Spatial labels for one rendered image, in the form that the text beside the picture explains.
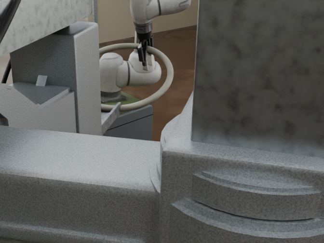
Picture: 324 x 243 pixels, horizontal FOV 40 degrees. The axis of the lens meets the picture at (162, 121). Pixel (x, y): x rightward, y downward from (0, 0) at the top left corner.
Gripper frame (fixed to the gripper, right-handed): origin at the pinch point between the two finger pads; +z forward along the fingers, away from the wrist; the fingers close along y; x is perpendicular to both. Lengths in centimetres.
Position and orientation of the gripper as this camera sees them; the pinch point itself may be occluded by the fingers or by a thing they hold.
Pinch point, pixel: (147, 62)
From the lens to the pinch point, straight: 233.6
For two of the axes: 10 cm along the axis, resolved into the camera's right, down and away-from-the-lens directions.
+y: -4.7, 6.5, -6.0
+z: 0.7, 7.0, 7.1
